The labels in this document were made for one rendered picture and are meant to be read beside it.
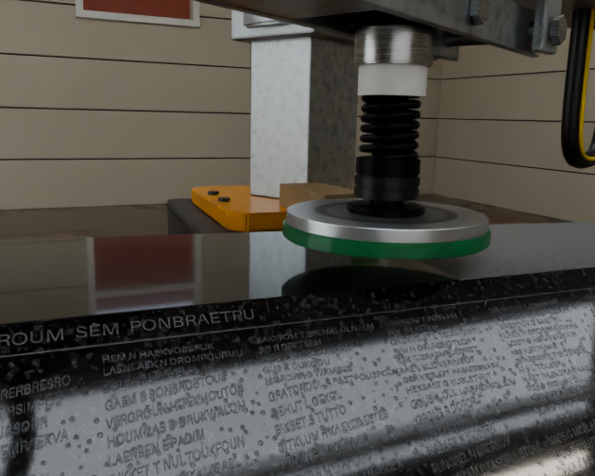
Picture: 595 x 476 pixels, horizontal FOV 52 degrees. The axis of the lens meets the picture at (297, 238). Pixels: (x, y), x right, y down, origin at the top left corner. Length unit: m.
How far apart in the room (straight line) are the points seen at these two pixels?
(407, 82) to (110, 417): 0.40
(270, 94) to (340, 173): 0.25
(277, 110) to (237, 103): 5.54
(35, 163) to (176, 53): 1.84
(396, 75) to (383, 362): 0.27
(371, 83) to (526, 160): 6.56
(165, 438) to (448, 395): 0.24
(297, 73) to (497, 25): 0.77
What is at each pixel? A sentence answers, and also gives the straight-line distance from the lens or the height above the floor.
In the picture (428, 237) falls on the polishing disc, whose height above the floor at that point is 0.87.
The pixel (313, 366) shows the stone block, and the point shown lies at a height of 0.77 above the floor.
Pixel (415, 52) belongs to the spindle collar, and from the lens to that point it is 0.62.
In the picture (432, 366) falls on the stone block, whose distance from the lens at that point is 0.56.
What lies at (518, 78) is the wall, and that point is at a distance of 7.33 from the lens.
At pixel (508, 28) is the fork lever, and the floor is 1.08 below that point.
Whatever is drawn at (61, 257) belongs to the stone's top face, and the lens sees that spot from 0.70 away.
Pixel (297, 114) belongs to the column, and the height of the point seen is 0.98.
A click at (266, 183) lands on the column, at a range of 1.49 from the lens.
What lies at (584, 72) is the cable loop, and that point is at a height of 1.06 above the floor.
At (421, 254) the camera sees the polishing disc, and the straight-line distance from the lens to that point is 0.56.
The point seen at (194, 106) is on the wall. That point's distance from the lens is 6.84.
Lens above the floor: 0.98
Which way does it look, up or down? 11 degrees down
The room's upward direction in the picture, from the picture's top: 1 degrees clockwise
